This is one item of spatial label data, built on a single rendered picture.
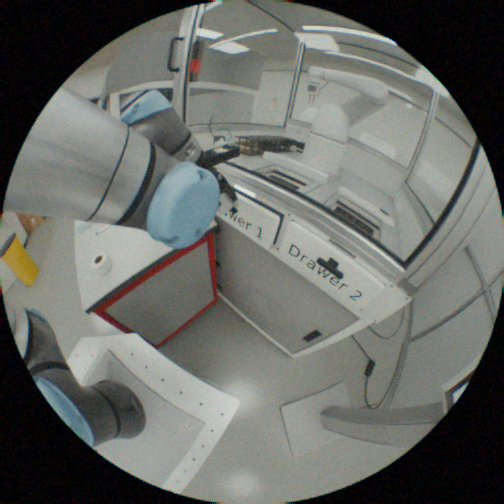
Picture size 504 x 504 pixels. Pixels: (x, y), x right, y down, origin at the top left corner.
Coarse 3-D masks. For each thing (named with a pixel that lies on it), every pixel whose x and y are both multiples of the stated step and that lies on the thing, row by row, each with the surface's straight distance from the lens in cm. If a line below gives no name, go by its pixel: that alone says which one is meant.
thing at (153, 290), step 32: (96, 224) 92; (128, 256) 62; (160, 256) 57; (192, 256) 68; (96, 288) 62; (128, 288) 61; (160, 288) 70; (192, 288) 85; (128, 320) 76; (160, 320) 89; (192, 320) 113
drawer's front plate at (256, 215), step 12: (240, 204) 48; (252, 204) 45; (228, 216) 55; (240, 216) 50; (252, 216) 46; (264, 216) 43; (276, 216) 42; (240, 228) 52; (252, 228) 48; (264, 228) 45; (276, 228) 44; (264, 240) 47
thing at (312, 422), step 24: (336, 384) 137; (288, 408) 122; (312, 408) 128; (336, 408) 128; (408, 408) 90; (432, 408) 82; (288, 432) 127; (312, 432) 133; (336, 432) 124; (360, 432) 103; (384, 432) 91; (408, 432) 83
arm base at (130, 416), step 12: (96, 384) 44; (108, 384) 44; (120, 384) 45; (108, 396) 40; (120, 396) 42; (132, 396) 44; (120, 408) 40; (132, 408) 44; (120, 420) 39; (132, 420) 42; (144, 420) 45; (120, 432) 41; (132, 432) 44
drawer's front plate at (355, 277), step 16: (288, 224) 42; (288, 240) 44; (304, 240) 42; (320, 240) 41; (288, 256) 47; (320, 256) 42; (336, 256) 40; (352, 272) 42; (368, 272) 42; (336, 288) 47; (352, 288) 45; (368, 288) 44; (352, 304) 49
